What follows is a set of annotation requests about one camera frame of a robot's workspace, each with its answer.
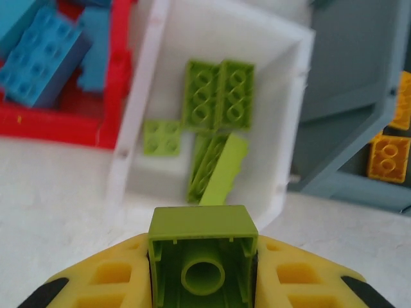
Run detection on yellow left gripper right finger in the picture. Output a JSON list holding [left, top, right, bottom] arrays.
[[256, 235, 398, 308]]

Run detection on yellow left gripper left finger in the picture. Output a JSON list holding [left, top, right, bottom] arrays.
[[19, 233, 154, 308]]

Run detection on small green lego brick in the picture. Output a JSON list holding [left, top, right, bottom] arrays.
[[148, 205, 259, 308], [143, 119, 183, 157]]

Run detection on yellow lego brick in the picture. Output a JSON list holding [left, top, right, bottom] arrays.
[[387, 71, 411, 130], [367, 132, 411, 184]]

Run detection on red plastic bin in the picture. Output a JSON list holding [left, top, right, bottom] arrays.
[[0, 0, 136, 152]]

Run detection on white plastic bin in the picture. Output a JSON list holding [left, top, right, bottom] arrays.
[[107, 0, 316, 230]]

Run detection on grey plastic bin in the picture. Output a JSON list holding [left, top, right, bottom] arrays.
[[286, 0, 411, 213]]

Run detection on blue lego brick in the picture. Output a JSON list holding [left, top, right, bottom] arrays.
[[76, 12, 114, 94], [0, 6, 93, 109]]

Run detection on light blue curved lego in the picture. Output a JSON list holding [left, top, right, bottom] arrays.
[[0, 0, 44, 49]]

